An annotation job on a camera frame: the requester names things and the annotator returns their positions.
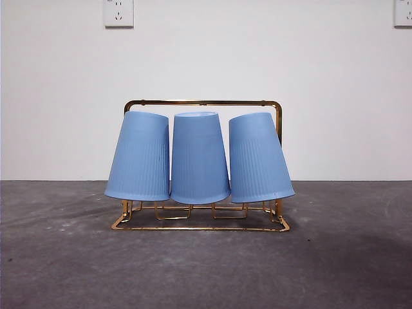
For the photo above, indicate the cracked blue ribbed cup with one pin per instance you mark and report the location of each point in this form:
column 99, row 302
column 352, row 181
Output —
column 260, row 161

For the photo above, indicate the blue ribbed plastic cup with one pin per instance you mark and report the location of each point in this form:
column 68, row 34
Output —
column 199, row 161
column 138, row 161

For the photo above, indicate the white wall socket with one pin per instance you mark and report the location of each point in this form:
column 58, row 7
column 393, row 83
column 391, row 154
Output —
column 403, row 14
column 118, row 14

